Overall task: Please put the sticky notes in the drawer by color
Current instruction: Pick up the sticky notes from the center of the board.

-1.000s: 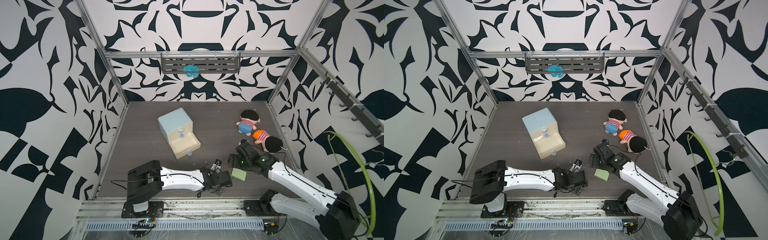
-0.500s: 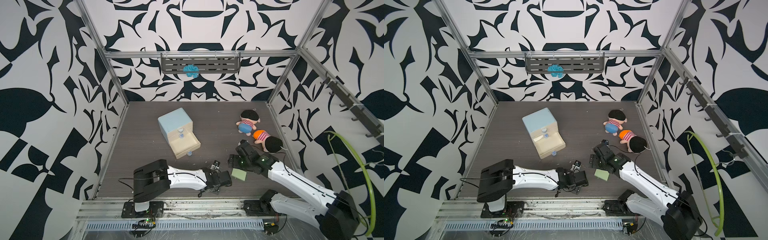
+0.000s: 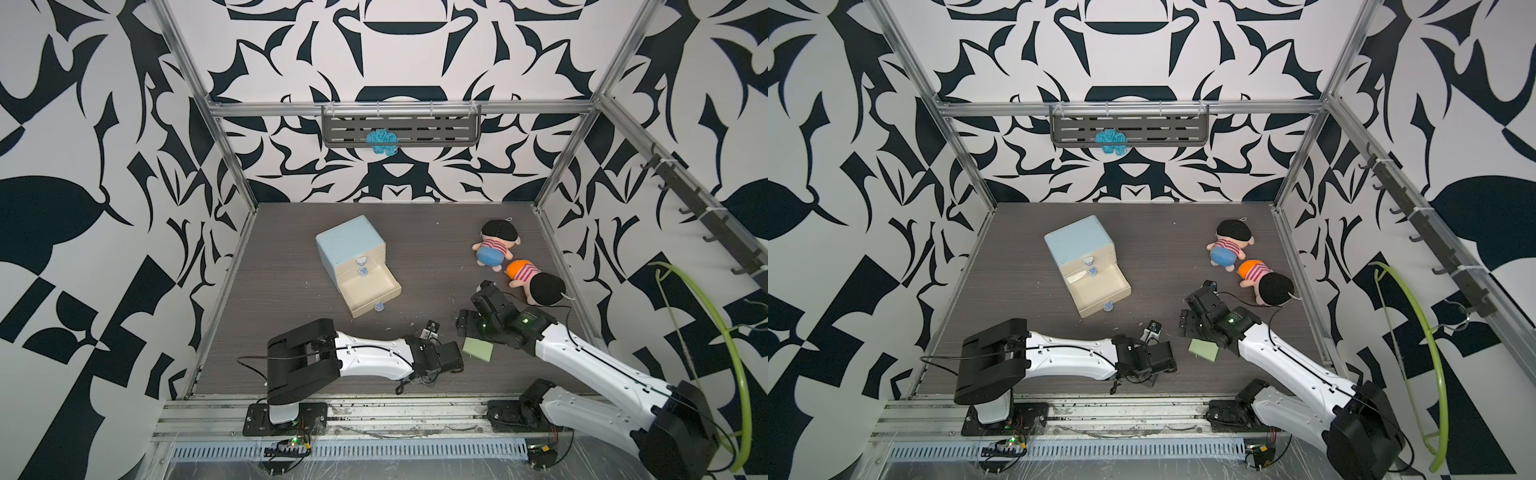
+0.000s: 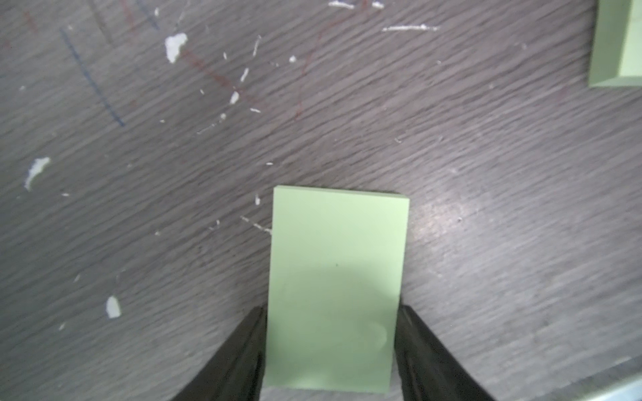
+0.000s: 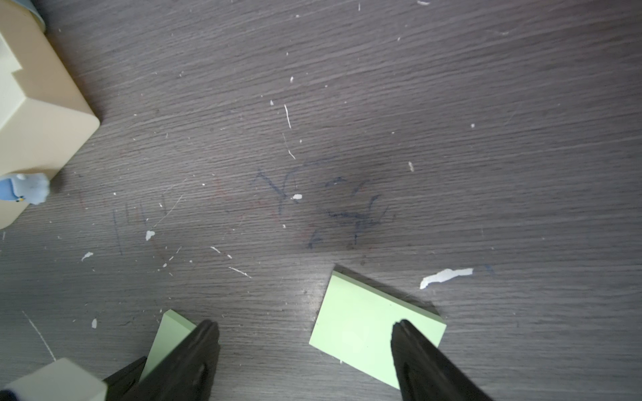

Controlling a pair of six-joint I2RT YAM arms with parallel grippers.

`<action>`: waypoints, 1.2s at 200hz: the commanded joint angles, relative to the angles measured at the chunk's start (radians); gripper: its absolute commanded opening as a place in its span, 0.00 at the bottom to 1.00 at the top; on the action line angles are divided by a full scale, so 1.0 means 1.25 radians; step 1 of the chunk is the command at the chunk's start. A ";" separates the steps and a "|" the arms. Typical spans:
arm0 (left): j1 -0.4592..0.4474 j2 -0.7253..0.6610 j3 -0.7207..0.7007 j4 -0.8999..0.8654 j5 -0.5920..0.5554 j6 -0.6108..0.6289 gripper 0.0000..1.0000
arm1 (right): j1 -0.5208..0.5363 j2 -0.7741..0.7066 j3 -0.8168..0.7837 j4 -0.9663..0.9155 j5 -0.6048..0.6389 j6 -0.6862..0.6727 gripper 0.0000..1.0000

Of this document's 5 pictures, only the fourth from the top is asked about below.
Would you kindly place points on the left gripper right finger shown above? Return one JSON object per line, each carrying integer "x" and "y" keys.
{"x": 428, "y": 371}

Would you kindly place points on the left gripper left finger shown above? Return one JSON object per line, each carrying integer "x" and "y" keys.
{"x": 236, "y": 370}

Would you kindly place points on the green sticky note pad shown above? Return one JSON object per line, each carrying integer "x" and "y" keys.
{"x": 616, "y": 50}
{"x": 336, "y": 267}

